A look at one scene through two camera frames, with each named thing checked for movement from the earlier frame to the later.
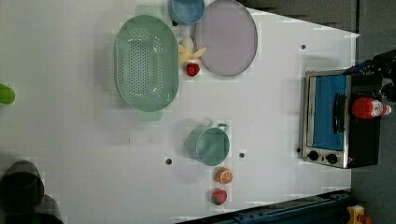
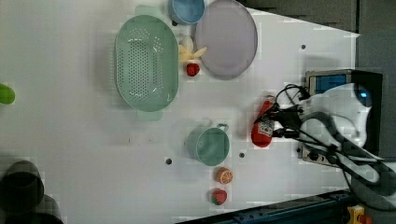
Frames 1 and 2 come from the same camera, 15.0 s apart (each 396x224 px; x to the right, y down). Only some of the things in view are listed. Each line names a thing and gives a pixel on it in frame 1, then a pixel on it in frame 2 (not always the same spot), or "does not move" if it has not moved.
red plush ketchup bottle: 366,107 to 261,132
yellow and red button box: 356,216 does not move
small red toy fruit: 192,69 does not move
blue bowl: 187,11 does not move
